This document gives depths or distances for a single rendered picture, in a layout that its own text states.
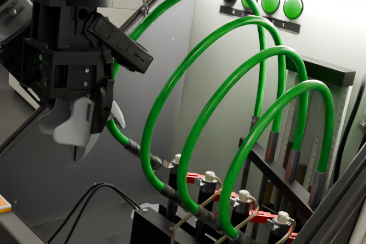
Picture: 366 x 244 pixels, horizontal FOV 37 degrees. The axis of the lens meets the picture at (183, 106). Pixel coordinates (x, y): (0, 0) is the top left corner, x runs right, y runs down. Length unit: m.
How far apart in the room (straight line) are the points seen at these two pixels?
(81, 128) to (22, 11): 0.20
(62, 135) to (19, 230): 0.40
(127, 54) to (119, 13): 3.22
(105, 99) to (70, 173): 0.65
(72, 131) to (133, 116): 0.66
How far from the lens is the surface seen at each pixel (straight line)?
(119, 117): 0.84
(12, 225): 1.04
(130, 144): 0.90
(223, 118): 1.29
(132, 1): 3.92
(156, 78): 1.32
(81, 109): 0.65
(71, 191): 1.29
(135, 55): 0.68
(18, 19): 0.78
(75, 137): 0.66
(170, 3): 0.87
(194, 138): 0.75
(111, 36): 0.65
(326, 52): 1.11
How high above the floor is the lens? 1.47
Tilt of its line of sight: 16 degrees down
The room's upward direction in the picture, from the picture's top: 9 degrees clockwise
